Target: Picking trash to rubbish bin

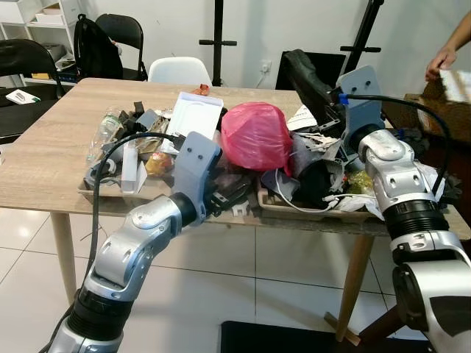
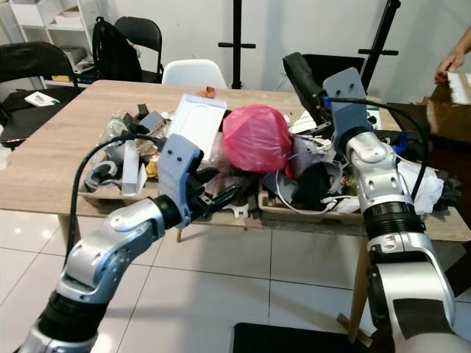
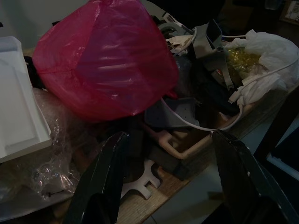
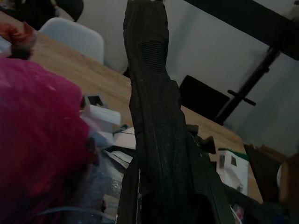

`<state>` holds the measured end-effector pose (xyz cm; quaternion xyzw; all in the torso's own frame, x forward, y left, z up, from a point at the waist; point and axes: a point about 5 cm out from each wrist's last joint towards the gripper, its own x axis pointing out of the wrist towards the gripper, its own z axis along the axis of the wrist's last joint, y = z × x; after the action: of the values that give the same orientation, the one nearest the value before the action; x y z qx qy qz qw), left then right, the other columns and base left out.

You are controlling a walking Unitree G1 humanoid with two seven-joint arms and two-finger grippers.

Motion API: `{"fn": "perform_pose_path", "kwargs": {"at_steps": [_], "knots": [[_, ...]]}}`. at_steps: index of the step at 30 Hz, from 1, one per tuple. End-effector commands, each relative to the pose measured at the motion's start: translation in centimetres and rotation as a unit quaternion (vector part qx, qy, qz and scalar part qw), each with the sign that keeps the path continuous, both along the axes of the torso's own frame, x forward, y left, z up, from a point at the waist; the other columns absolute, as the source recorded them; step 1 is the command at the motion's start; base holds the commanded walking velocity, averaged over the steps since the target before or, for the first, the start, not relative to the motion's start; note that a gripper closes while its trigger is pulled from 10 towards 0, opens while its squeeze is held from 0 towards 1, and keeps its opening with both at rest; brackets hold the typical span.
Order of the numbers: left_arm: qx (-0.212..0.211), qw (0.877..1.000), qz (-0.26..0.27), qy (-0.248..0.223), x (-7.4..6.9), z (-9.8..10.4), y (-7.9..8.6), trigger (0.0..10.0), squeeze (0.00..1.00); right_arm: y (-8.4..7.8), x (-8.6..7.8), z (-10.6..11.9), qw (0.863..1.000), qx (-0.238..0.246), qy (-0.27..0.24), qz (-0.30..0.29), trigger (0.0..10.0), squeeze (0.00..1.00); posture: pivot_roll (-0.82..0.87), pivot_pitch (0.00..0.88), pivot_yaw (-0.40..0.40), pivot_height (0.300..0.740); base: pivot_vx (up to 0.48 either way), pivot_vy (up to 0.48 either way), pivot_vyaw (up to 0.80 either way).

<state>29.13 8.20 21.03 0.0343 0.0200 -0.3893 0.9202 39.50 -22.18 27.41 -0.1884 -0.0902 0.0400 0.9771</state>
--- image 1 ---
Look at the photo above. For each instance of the black folding chair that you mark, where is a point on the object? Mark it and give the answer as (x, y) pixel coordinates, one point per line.
(129, 29)
(29, 55)

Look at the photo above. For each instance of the clear plastic bottle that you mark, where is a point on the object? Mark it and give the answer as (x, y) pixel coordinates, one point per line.
(107, 132)

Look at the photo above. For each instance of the white plastic chair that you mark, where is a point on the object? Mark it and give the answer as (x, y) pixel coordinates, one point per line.
(179, 71)

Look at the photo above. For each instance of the black flat panel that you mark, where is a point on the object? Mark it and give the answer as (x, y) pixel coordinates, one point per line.
(333, 65)

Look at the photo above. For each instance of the black pole stand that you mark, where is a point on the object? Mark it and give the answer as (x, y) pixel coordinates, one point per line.
(218, 37)
(366, 29)

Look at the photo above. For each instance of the white paper card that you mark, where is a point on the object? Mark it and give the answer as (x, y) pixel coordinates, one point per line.
(22, 96)

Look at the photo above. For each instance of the white plastic food container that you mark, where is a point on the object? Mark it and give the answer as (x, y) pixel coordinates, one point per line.
(193, 118)

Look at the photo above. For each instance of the white shelf unit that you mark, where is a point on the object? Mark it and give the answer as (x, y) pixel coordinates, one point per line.
(37, 18)

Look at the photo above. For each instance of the person's bare hand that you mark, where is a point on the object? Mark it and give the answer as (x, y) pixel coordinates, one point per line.
(443, 62)

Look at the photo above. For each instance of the pink plastic bag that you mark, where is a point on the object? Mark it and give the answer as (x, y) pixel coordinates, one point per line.
(254, 136)

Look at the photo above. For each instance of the white wall socket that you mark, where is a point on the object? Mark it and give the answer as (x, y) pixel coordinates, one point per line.
(265, 67)

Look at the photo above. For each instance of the small white carton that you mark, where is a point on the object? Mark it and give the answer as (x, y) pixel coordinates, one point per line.
(132, 169)

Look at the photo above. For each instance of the person's bare forearm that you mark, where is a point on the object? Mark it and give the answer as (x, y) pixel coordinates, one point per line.
(461, 31)

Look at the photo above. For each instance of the light wooden table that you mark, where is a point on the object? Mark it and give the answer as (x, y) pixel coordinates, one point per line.
(44, 147)

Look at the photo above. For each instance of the black floor mat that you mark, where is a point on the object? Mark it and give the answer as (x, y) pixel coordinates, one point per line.
(316, 338)

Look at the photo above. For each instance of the beige cardboard tray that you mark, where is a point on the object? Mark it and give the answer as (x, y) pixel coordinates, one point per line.
(110, 193)
(294, 209)

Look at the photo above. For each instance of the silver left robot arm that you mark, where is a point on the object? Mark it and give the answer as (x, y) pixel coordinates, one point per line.
(140, 243)

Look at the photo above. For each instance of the black backpack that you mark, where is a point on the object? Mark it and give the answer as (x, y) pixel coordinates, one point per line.
(96, 51)

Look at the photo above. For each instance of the crumpled white tissue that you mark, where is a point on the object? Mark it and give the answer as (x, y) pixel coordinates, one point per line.
(434, 184)

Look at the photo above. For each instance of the orange snack wrapper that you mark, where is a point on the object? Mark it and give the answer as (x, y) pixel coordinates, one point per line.
(158, 163)

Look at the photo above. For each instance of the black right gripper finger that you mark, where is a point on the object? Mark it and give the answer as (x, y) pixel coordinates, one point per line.
(305, 79)
(320, 75)

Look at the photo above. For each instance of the crumpled black cloth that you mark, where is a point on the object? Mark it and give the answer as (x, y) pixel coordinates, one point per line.
(316, 180)

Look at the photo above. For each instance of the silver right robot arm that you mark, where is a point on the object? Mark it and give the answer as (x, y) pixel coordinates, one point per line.
(390, 158)

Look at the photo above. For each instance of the small orange packet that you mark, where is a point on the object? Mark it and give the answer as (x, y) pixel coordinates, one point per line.
(202, 90)

